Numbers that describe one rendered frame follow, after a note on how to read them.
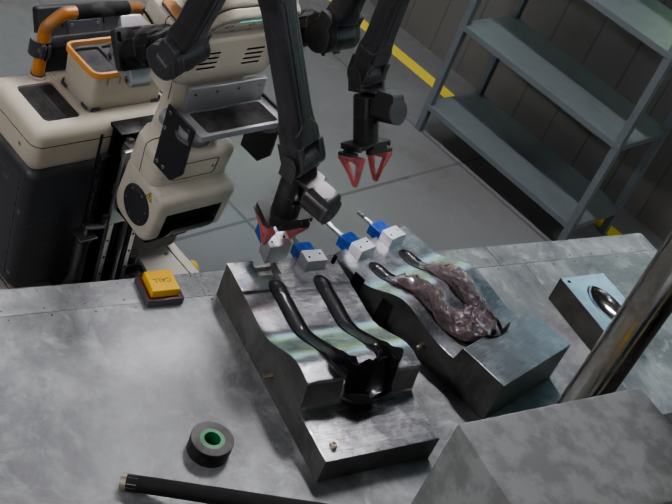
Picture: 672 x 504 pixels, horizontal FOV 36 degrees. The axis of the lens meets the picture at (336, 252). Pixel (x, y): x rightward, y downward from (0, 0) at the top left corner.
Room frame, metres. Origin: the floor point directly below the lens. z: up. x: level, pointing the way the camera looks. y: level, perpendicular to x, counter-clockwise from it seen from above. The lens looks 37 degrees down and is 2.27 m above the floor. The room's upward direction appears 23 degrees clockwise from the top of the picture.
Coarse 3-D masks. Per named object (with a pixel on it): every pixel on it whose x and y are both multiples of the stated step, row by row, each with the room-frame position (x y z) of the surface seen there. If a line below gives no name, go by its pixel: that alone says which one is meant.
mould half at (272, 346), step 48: (240, 288) 1.62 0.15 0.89; (288, 288) 1.68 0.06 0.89; (336, 288) 1.74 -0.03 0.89; (240, 336) 1.58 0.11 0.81; (288, 336) 1.54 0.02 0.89; (336, 336) 1.59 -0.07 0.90; (384, 336) 1.62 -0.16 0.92; (288, 384) 1.43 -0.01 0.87; (336, 384) 1.44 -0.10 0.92; (336, 432) 1.38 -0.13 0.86; (384, 432) 1.43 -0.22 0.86; (432, 432) 1.48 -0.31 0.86
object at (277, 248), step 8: (256, 232) 1.73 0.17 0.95; (280, 232) 1.72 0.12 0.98; (272, 240) 1.69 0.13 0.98; (280, 240) 1.70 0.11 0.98; (288, 240) 1.71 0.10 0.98; (264, 248) 1.69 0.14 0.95; (272, 248) 1.68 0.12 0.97; (280, 248) 1.69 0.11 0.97; (288, 248) 1.70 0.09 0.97; (264, 256) 1.69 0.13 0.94; (272, 256) 1.69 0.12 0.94; (280, 256) 1.70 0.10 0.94
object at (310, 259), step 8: (296, 240) 1.83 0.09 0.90; (296, 248) 1.80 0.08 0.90; (304, 248) 1.81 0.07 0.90; (312, 248) 1.82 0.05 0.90; (296, 256) 1.79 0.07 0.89; (304, 256) 1.77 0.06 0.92; (312, 256) 1.78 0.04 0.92; (320, 256) 1.79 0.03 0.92; (304, 264) 1.76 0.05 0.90; (312, 264) 1.76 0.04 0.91; (320, 264) 1.78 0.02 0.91
